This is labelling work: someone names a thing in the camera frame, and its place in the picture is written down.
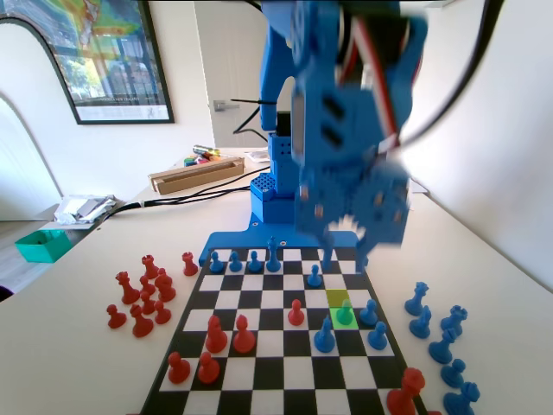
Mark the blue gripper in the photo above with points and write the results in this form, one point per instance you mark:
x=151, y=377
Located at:
x=346, y=203

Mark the blue pawn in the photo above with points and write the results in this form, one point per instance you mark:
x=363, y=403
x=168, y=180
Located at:
x=377, y=338
x=344, y=314
x=214, y=264
x=368, y=314
x=313, y=279
x=254, y=263
x=234, y=263

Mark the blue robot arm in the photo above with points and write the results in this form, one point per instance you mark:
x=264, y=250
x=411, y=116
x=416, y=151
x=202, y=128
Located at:
x=274, y=65

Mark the black and white chessboard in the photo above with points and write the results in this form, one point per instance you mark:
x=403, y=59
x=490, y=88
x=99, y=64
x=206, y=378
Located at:
x=281, y=346

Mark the blue king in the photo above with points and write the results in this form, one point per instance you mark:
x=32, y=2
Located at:
x=271, y=260

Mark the white paper sheets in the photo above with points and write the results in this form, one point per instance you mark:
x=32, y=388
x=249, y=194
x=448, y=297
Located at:
x=256, y=156

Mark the blue queen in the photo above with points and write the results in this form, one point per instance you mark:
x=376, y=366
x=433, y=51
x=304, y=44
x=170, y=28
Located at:
x=417, y=301

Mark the blue base mounting plate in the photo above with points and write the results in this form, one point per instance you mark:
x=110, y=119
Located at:
x=242, y=240

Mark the red pawn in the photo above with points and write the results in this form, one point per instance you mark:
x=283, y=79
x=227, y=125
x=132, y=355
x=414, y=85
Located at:
x=178, y=370
x=146, y=285
x=296, y=314
x=162, y=314
x=148, y=304
x=208, y=370
x=116, y=318

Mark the blue bishop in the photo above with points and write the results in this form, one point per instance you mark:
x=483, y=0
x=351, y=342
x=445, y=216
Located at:
x=324, y=340
x=441, y=349

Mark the colourful marker set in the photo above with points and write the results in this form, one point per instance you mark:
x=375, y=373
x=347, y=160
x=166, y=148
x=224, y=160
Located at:
x=201, y=158

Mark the long cardboard box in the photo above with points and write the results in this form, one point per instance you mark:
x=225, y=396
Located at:
x=194, y=179

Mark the red bishop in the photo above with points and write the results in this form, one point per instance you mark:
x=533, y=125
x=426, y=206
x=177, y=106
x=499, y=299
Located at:
x=243, y=338
x=141, y=325

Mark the red rook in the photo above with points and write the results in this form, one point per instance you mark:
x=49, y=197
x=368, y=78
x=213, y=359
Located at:
x=150, y=268
x=188, y=264

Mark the red king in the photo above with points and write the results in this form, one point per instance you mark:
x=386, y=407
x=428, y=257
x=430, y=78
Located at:
x=405, y=394

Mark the red queen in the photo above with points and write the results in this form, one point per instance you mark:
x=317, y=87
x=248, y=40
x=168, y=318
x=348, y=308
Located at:
x=127, y=290

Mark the pile of foil and paper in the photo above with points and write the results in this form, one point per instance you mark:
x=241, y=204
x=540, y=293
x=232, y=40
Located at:
x=82, y=208

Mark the black framed poster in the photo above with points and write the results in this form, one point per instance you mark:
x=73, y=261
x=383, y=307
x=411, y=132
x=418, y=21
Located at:
x=116, y=65

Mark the green plastic bin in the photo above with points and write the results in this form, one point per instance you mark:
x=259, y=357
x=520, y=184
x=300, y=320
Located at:
x=41, y=246

